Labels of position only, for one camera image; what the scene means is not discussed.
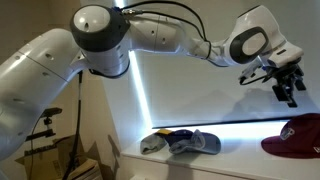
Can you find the light blue denim cap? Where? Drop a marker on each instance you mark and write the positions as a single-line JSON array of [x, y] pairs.
[[201, 142]]

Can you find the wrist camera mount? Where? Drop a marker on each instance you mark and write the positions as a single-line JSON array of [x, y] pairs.
[[255, 71]]

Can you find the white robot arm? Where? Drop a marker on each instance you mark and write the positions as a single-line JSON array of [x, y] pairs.
[[100, 40]]

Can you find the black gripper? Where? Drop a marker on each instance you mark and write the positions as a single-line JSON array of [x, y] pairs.
[[287, 76]]

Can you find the maroon cap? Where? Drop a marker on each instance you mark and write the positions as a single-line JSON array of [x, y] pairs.
[[299, 138]]

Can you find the black camera on stand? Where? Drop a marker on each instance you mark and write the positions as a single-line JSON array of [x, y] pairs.
[[46, 115]]

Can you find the brown cardboard box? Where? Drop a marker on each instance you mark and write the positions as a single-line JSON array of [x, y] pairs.
[[51, 162]]

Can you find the grey cap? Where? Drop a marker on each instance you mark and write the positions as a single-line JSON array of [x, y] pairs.
[[151, 144]]

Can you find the navy cap with yellow brim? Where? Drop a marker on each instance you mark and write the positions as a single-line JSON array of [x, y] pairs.
[[172, 137]]

